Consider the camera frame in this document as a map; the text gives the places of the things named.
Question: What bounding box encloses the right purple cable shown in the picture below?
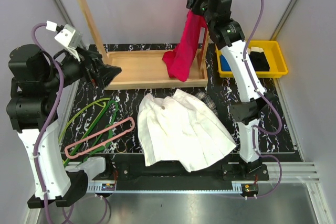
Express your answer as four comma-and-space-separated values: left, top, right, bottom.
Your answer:
230, 0, 285, 200

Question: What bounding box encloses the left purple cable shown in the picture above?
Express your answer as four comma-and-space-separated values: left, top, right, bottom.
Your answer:
31, 23, 112, 224

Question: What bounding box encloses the folded black cloth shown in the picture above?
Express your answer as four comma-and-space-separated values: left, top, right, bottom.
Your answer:
247, 47, 270, 72

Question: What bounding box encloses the lime green hanger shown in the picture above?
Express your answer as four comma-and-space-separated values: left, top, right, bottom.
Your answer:
57, 98, 112, 162

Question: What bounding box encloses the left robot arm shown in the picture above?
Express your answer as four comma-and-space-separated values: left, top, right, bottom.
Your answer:
6, 44, 122, 209

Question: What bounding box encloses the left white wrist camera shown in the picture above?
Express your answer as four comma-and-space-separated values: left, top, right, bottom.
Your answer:
46, 21, 82, 62

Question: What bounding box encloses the purple cable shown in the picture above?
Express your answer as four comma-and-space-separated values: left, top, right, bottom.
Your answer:
31, 23, 112, 224
230, 0, 285, 200

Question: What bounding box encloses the yellow plastic tray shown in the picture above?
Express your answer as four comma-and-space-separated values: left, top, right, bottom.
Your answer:
215, 40, 288, 78

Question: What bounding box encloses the folded blue cloth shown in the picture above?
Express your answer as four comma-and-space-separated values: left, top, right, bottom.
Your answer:
220, 55, 231, 72

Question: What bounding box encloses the navy plaid skirt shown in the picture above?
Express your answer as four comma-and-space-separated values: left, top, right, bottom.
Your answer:
195, 91, 218, 116

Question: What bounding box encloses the pale pink hanger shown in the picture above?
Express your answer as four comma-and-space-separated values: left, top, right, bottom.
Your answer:
64, 116, 135, 159

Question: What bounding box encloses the dark green hanger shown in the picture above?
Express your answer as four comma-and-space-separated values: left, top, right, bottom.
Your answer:
70, 100, 119, 164

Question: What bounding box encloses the magenta pink shirt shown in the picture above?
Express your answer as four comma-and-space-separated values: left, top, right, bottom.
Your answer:
162, 10, 207, 82

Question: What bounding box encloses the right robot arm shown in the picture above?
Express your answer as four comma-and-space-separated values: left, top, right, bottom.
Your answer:
186, 0, 271, 180

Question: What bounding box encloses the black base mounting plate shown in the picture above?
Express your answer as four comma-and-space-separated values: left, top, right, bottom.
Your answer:
104, 153, 270, 182

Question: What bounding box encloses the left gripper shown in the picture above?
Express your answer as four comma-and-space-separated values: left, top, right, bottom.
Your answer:
41, 45, 121, 91

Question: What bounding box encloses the white pink garment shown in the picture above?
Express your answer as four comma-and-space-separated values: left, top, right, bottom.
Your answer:
137, 89, 236, 172

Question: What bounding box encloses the wooden clothes rack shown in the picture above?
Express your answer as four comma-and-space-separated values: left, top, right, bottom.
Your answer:
77, 0, 209, 90

